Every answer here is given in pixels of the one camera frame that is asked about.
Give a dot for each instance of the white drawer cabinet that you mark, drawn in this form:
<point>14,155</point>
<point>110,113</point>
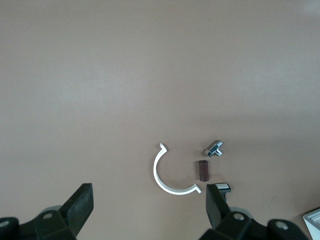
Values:
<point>312,225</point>

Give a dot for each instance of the brown table mat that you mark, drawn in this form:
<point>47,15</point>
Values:
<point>100,75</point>

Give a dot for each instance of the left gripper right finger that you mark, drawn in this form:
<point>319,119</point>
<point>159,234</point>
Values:
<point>215,207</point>

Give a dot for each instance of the chrome metal fitting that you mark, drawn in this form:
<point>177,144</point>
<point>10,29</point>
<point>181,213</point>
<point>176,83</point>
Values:
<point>213,148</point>

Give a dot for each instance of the black white push button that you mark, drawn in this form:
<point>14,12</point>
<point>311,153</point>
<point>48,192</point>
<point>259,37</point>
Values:
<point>223,187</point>

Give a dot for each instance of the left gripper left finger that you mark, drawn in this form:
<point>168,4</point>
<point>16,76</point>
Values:
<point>80,205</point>

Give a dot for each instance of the brown ribbed block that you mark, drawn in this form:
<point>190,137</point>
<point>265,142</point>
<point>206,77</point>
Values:
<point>202,171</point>

